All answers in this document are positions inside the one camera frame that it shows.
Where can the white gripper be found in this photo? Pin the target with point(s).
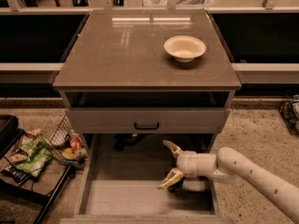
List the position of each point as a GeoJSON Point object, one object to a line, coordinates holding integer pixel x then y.
{"type": "Point", "coordinates": [187, 164]}

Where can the pepsi can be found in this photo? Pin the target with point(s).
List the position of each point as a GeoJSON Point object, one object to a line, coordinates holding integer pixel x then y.
{"type": "Point", "coordinates": [176, 188]}

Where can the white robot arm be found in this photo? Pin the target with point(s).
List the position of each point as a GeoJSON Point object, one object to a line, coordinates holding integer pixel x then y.
{"type": "Point", "coordinates": [224, 167]}

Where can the open middle drawer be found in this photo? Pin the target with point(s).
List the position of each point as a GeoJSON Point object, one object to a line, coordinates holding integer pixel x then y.
{"type": "Point", "coordinates": [120, 187]}

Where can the grey drawer cabinet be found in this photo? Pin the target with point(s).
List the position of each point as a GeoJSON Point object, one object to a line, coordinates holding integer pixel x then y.
{"type": "Point", "coordinates": [119, 61]}

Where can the closed top drawer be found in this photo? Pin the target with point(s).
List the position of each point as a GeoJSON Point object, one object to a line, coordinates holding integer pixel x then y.
{"type": "Point", "coordinates": [172, 120]}

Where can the red snack packet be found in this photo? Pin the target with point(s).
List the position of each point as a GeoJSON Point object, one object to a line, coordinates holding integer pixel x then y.
{"type": "Point", "coordinates": [74, 143]}

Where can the orange fruit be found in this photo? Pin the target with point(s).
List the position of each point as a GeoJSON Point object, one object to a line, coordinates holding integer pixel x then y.
{"type": "Point", "coordinates": [70, 154]}

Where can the white paper bowl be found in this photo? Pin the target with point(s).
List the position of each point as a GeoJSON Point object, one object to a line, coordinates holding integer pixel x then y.
{"type": "Point", "coordinates": [184, 48]}

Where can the green chip bag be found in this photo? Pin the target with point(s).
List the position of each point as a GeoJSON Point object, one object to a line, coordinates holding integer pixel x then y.
{"type": "Point", "coordinates": [37, 155]}

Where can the black drawer handle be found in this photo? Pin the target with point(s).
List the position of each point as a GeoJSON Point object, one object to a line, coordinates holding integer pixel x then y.
{"type": "Point", "coordinates": [153, 127]}

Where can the black wire basket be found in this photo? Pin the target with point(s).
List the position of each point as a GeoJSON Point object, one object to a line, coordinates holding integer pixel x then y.
{"type": "Point", "coordinates": [59, 141]}

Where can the wire basket at right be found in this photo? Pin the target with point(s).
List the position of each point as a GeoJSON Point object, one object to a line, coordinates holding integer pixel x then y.
{"type": "Point", "coordinates": [289, 111]}

